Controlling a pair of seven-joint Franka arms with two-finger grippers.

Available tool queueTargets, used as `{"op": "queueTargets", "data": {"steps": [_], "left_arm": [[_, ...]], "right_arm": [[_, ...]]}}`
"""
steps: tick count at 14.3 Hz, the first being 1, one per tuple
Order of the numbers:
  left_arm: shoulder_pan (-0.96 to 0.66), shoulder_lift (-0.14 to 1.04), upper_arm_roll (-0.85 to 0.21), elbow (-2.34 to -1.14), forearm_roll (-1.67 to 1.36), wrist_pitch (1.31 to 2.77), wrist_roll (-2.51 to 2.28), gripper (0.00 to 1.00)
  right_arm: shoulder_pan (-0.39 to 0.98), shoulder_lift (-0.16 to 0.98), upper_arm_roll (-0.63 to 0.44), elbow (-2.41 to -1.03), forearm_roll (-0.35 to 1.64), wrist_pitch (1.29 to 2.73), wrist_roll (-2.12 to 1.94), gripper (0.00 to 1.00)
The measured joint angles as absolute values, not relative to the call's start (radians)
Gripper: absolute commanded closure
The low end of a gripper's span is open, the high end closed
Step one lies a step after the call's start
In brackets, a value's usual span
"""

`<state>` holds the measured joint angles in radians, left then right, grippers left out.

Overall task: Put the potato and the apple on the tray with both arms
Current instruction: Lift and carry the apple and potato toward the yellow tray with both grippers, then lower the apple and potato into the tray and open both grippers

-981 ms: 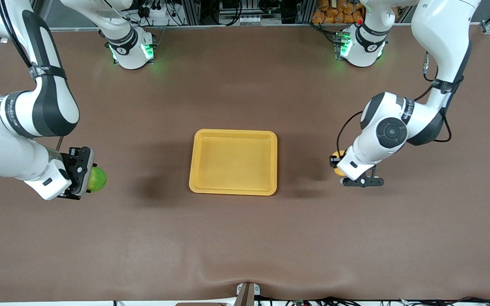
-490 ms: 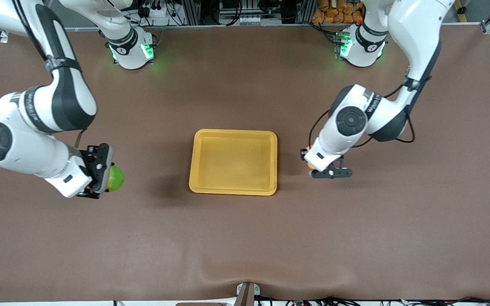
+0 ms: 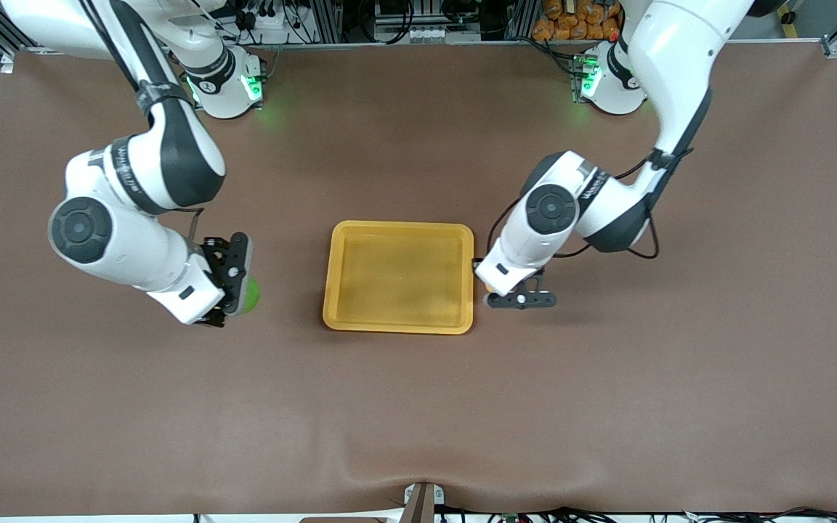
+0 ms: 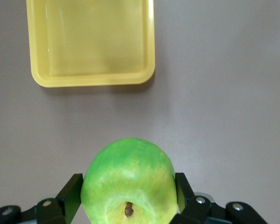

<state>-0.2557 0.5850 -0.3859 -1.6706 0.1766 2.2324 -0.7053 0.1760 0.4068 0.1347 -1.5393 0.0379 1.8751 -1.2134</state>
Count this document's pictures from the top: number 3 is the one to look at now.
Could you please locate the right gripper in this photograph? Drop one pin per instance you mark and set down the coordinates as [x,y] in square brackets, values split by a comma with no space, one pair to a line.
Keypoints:
[215,318]

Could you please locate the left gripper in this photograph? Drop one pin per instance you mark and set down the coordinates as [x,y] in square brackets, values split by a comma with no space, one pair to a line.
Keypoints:
[476,261]

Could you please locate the green apple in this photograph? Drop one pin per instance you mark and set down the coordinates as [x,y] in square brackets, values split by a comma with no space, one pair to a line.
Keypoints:
[253,294]

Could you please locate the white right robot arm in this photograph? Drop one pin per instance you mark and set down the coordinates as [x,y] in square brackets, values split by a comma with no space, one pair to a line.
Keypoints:
[164,160]

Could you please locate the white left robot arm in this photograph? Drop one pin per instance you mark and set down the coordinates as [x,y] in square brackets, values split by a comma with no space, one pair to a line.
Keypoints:
[673,51]

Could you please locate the yellow plastic tray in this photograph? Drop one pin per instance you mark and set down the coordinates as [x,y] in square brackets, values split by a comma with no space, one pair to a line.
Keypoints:
[400,280]

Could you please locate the brown table cover mat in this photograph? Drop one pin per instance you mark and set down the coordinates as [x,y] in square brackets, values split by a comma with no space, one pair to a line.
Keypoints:
[418,407]

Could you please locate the white power strip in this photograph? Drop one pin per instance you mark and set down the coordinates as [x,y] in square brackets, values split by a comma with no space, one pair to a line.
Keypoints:
[272,20]

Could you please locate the black electronics rack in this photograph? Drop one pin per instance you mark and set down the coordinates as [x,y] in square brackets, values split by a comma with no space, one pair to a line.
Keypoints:
[426,14]

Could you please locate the orange bagged goods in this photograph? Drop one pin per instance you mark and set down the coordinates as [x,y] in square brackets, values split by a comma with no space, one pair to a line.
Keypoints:
[578,18]

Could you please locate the metal table edge bracket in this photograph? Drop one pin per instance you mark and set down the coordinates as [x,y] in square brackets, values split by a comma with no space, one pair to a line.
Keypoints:
[422,503]

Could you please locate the aluminium frame post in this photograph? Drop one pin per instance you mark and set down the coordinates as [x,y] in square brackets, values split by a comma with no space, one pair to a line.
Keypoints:
[325,20]
[524,18]

